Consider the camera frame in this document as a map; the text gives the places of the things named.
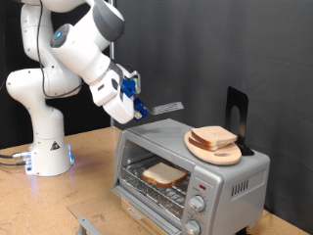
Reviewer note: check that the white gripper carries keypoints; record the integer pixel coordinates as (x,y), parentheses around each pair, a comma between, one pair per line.
(119,109)

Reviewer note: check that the metal spatula with blue block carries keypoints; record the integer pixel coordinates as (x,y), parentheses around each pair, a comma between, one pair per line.
(166,107)

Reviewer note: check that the white bread slice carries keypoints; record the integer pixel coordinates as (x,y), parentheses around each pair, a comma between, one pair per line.
(200,146)
(213,135)
(164,174)

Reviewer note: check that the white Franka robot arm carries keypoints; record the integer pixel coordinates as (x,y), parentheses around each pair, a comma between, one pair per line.
(45,84)

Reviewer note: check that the silver toaster oven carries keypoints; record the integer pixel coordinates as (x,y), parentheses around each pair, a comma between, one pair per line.
(156,137)

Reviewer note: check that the silver oven knob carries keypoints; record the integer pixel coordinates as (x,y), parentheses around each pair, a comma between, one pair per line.
(197,203)
(192,227)

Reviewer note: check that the wooden box under oven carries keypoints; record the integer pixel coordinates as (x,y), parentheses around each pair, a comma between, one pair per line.
(137,223)

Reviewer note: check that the vertical metal pole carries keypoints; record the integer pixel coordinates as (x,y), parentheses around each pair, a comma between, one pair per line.
(113,51)

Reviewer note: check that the round wooden board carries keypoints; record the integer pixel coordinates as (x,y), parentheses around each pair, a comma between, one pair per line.
(215,157)

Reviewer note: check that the black metal bookend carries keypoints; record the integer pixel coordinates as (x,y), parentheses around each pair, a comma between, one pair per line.
(243,101)

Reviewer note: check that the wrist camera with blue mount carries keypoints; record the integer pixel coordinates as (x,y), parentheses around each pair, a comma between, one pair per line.
(128,88)

